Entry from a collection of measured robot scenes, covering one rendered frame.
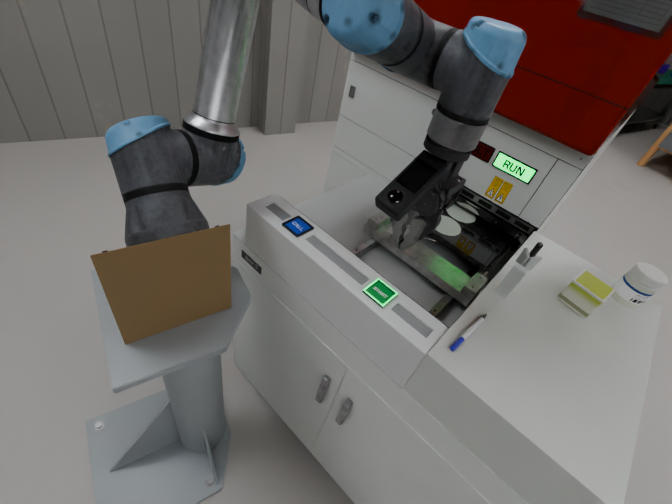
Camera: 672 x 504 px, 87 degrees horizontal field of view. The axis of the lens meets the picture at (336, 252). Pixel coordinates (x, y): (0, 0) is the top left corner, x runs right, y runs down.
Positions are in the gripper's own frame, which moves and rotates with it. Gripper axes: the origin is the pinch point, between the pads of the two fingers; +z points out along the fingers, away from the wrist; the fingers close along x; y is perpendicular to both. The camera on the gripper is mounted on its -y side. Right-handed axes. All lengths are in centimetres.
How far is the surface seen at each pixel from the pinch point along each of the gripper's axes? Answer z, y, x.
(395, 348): 19.4, -3.9, -9.4
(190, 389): 58, -31, 27
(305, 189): 111, 121, 133
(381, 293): 14.3, 0.7, -0.2
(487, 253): 21, 45, -9
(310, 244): 14.7, -1.0, 19.9
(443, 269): 22.7, 29.6, -3.2
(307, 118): 106, 202, 218
